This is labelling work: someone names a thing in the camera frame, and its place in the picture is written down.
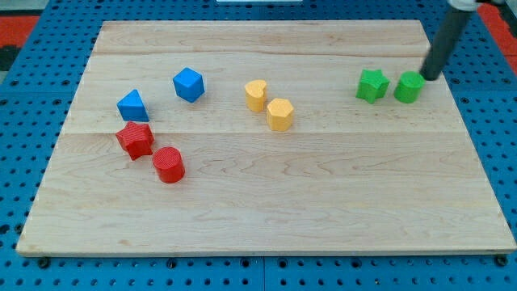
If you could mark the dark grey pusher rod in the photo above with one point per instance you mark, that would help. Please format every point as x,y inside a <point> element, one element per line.
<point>444,42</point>

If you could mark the red cylinder block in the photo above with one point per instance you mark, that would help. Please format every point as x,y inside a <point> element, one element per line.
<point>168,163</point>

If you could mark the yellow hexagon block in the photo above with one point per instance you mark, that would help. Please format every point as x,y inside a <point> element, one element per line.
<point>280,114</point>

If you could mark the green cylinder block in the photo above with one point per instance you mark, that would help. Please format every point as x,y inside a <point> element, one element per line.
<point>409,87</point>

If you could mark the blue cube block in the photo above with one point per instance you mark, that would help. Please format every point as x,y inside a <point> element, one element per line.
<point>188,84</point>

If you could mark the wooden board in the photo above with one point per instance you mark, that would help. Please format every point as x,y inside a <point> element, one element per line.
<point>348,177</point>

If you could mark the blue triangle block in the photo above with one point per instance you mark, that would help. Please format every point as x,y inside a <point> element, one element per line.
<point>132,108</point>

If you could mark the red star block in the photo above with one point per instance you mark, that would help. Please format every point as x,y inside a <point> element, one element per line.
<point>136,139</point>

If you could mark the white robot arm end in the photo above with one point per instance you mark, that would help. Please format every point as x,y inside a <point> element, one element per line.
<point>472,5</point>

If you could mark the green star block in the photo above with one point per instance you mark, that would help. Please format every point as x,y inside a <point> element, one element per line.
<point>372,86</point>

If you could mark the yellow heart block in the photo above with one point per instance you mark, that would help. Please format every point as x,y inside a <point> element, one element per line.
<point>256,95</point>

